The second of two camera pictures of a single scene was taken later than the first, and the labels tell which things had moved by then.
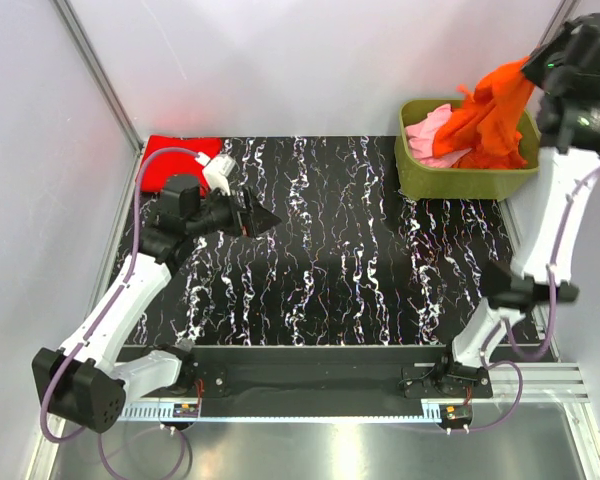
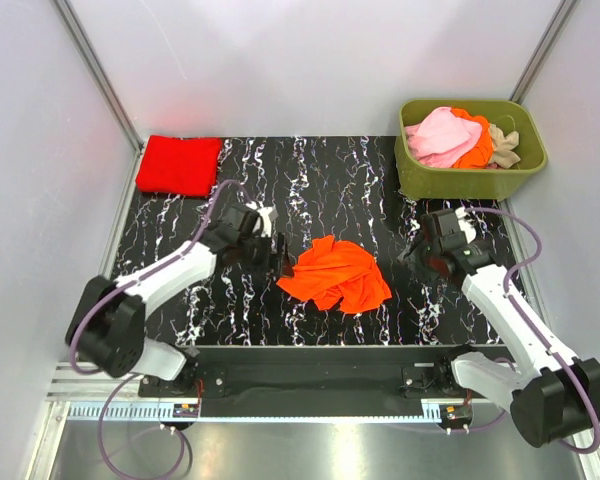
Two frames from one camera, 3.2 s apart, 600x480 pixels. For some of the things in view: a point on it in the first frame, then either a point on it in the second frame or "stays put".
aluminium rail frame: [548, 392] stays put
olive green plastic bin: [417, 182] stays put
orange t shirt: [488, 121] -> [337, 272]
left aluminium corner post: [65, 11] stays put
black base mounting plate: [251, 372] stays put
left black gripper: [251, 220] -> [273, 262]
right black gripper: [532, 69] -> [413, 256]
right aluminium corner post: [565, 12] stays put
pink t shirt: [421, 140] stays put
